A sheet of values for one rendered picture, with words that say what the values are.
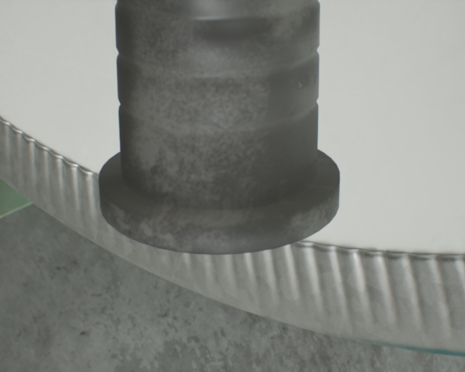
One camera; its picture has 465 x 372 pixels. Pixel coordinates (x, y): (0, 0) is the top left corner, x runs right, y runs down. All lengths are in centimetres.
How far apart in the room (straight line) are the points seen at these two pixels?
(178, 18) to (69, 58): 35
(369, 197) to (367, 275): 3
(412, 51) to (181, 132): 20
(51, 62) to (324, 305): 19
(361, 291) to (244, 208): 25
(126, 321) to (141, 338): 3
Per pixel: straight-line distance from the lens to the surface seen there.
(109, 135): 50
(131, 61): 17
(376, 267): 40
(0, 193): 104
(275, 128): 16
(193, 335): 118
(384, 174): 38
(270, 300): 45
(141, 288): 114
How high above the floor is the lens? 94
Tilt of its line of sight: 49 degrees down
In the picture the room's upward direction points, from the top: 77 degrees clockwise
